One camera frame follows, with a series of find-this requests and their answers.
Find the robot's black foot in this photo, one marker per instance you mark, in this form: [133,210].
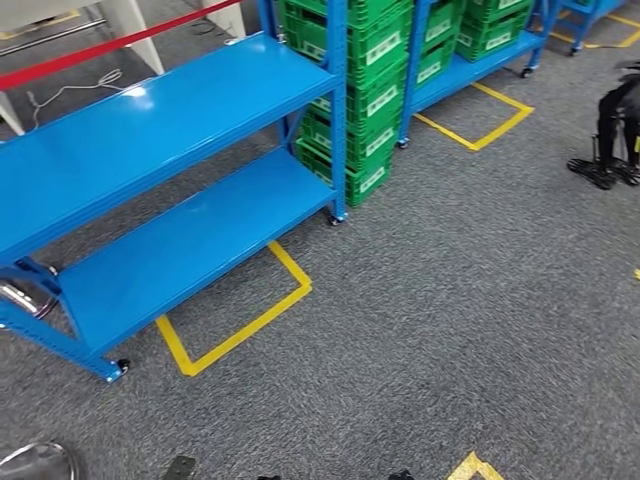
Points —
[401,475]
[177,467]

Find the robot's black right foot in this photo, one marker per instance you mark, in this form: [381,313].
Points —
[401,475]

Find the steel desk frame bar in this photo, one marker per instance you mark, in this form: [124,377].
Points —
[50,34]

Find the white desk panel leg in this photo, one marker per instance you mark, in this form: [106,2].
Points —
[227,16]
[132,33]
[10,116]

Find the black legged robot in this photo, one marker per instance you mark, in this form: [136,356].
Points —
[607,126]

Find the white power strip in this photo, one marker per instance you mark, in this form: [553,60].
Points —
[232,41]

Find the red barrier belt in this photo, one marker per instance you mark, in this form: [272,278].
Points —
[100,48]

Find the robot's black left foot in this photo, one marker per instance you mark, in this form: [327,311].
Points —
[177,467]

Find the yellow floor tape marking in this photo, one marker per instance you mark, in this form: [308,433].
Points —
[50,21]

